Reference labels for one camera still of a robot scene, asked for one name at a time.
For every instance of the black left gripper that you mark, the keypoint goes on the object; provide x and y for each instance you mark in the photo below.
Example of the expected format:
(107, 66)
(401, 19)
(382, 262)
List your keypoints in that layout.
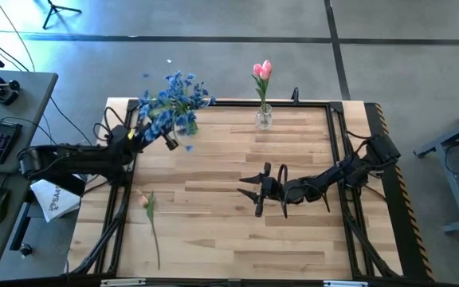
(138, 139)

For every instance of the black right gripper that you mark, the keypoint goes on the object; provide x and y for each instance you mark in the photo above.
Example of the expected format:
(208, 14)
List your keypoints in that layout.
(272, 187)

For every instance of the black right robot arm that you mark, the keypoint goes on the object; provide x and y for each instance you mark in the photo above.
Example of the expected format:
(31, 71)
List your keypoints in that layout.
(333, 175)

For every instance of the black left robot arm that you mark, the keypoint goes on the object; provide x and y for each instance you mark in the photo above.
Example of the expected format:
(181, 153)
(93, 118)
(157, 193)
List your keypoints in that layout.
(74, 159)

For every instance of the clear glass vase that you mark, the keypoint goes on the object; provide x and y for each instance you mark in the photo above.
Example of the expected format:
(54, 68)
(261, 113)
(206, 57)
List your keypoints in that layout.
(263, 121)

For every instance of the black desk support beam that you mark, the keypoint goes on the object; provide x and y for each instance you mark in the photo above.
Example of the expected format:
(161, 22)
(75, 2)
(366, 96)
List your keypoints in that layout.
(72, 186)

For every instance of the white printed bag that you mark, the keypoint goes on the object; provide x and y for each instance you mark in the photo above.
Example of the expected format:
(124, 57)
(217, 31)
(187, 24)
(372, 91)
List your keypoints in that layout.
(54, 201)

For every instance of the grey desk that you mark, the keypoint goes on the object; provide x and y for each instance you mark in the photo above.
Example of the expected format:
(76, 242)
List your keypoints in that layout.
(26, 99)

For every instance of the black hazard-striped strip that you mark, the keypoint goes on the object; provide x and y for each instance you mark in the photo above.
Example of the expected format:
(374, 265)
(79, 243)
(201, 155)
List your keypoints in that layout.
(377, 119)

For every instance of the black desk leg bar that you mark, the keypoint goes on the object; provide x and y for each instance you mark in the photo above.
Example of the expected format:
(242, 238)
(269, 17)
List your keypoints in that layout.
(20, 227)

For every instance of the black round knob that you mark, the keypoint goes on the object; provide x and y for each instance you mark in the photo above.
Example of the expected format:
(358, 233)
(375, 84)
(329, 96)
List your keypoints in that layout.
(25, 250)

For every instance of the black tripod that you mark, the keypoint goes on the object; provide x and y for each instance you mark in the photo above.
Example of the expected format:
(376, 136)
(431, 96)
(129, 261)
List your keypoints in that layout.
(52, 5)

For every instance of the black metal table frame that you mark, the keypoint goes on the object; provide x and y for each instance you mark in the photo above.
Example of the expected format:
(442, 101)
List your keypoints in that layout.
(233, 103)

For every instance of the black frame bracket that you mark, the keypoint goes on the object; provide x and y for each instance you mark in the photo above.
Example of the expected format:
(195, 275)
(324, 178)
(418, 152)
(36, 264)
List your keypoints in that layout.
(295, 95)

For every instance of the grey table frame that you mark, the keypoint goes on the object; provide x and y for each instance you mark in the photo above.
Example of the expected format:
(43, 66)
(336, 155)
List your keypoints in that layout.
(456, 187)

